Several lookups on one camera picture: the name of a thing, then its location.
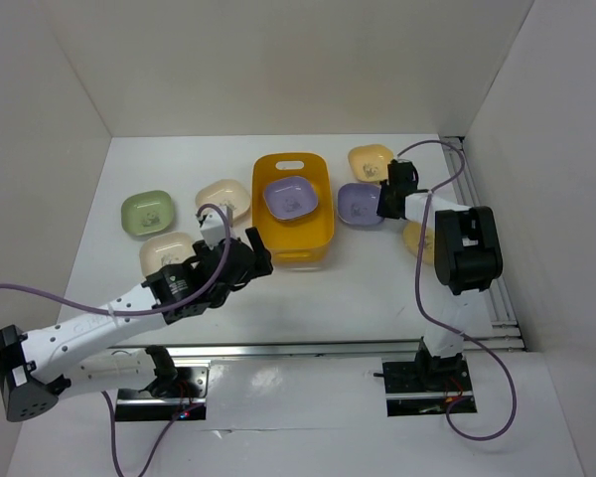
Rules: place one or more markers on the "yellow plastic bin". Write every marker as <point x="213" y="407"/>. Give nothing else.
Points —
<point x="305" y="240"/>

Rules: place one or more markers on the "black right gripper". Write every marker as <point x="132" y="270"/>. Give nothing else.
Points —
<point x="382" y="210"/>

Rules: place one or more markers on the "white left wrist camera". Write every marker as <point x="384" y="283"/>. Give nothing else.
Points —
<point x="214" y="226"/>

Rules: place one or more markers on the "cream panda plate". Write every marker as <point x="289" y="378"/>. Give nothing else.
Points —
<point x="170" y="248"/>
<point x="226" y="193"/>

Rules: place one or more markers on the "aluminium rail front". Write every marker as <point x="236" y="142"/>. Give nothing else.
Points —
<point x="300" y="350"/>

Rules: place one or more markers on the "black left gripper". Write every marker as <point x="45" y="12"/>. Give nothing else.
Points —
<point x="261" y="265"/>

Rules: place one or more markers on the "aluminium rail right side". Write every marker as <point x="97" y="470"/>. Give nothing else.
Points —
<point x="473" y="257"/>

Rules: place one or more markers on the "yellow panda plate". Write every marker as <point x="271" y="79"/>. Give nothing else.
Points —
<point x="369" y="162"/>
<point x="417" y="244"/>

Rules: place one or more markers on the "aluminium rail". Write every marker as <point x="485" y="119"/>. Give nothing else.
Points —
<point x="300" y="350"/>
<point x="473" y="257"/>

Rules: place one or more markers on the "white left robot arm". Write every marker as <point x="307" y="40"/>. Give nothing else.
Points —
<point x="39" y="368"/>

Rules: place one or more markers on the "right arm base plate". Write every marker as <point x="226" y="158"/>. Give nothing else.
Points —
<point x="407" y="395"/>

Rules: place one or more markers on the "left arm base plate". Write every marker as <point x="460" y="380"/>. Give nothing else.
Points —
<point x="184" y="399"/>

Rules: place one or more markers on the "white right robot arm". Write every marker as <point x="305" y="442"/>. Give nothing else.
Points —
<point x="440" y="351"/>

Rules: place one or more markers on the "green panda plate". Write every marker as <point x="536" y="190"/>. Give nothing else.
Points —
<point x="147" y="213"/>

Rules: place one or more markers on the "purple panda plate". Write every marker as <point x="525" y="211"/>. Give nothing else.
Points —
<point x="290" y="198"/>
<point x="357" y="205"/>

